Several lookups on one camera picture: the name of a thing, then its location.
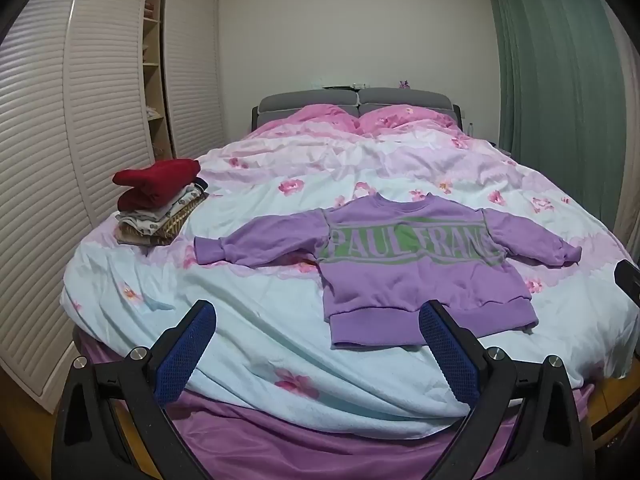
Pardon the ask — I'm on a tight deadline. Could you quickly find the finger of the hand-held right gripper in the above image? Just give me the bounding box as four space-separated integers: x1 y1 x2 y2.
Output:
614 259 640 307

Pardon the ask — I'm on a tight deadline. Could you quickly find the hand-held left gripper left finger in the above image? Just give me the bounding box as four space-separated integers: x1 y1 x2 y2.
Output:
51 299 221 480

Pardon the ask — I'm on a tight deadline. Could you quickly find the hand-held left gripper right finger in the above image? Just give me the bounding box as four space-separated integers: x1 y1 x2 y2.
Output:
418 300 598 480

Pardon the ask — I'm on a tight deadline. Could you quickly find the purple sweatshirt with green print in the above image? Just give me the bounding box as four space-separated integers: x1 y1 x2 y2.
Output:
193 192 583 350

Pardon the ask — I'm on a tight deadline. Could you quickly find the brown checked folded garment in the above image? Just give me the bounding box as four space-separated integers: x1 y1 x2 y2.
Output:
117 196 207 247

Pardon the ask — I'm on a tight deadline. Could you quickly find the purple bed sheet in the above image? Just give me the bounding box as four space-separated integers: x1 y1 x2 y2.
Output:
75 335 596 480

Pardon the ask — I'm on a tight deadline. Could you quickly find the white patterned folded garment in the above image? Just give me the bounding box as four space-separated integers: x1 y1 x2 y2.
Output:
116 185 208 227

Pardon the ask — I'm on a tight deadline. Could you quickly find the bed with floral duvet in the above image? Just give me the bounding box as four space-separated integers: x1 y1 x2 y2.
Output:
60 104 640 438

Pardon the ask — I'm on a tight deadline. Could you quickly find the pink floral pillow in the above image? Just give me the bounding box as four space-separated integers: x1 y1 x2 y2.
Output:
260 102 362 135
357 104 459 137

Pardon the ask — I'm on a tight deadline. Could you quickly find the green curtain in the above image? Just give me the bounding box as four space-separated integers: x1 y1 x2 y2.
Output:
482 0 632 173

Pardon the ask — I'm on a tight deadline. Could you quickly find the wide white louvered wardrobe door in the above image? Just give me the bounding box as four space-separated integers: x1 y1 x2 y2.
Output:
0 0 157 413

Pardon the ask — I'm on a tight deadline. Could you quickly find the grey upholstered headboard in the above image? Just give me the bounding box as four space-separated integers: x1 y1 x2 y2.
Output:
251 87 463 135

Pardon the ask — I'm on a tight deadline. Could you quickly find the cream wardrobe shelf unit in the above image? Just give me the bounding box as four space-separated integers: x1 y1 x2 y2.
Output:
141 0 174 161

